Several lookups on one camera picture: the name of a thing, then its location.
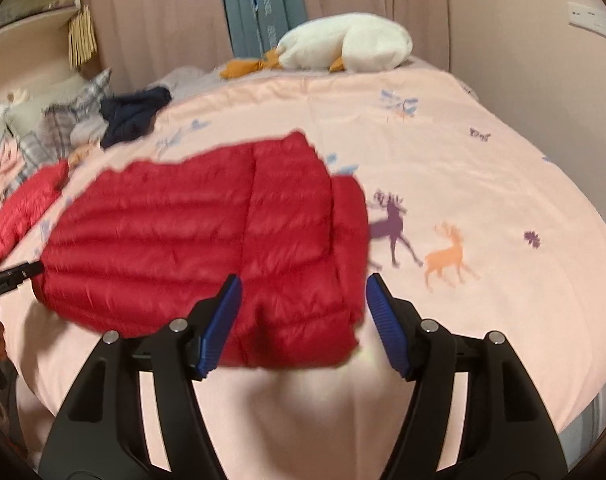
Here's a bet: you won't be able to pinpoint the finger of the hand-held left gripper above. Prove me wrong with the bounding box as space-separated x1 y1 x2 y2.
0 260 43 302

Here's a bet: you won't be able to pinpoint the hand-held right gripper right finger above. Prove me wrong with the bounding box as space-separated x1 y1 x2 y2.
365 272 568 480

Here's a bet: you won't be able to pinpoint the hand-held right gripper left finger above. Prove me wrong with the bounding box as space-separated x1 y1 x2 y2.
38 274 244 480

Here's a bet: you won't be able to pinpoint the dark red down jacket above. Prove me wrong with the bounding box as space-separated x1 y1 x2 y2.
32 131 371 368

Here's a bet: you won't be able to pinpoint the pink folded clothes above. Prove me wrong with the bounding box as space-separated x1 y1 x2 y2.
0 140 30 207

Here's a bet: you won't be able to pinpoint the light red down jacket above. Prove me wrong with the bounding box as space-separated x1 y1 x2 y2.
0 160 72 274

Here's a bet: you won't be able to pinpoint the small orange cloth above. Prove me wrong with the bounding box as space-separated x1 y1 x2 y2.
68 145 100 167

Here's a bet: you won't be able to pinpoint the beige grey garment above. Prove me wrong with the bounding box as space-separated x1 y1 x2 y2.
70 116 108 147

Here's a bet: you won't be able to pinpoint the pink deer printed bedspread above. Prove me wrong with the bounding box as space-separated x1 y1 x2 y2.
0 60 606 480

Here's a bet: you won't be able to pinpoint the navy blue garment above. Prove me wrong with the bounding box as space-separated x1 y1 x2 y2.
99 86 173 150

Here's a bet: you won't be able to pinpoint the beige tassel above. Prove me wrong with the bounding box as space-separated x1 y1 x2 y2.
68 6 99 69

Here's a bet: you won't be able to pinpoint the cream bedside shelf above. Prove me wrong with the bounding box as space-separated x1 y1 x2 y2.
0 0 84 78

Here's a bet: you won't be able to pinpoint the white plush goose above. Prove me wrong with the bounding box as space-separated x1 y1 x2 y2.
219 12 414 80

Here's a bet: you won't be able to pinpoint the pink beige curtain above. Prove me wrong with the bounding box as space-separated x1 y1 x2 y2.
80 0 488 78

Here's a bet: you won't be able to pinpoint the white wall outlet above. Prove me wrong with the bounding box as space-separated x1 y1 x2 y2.
568 2 606 44

